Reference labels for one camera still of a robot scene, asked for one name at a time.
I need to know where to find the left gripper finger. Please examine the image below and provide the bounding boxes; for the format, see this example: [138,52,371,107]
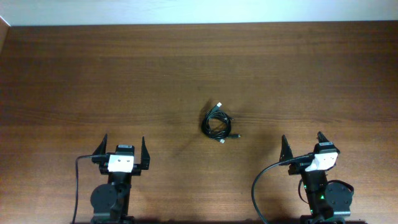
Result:
[92,134,108,156]
[141,137,150,170]

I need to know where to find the black usb cable coil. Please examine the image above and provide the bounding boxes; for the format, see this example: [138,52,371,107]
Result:
[200,101,241,144]

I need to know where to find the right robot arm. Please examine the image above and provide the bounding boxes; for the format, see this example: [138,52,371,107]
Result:
[279,132,354,223]

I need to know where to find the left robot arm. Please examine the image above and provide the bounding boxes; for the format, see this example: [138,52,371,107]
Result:
[90,136,150,224]

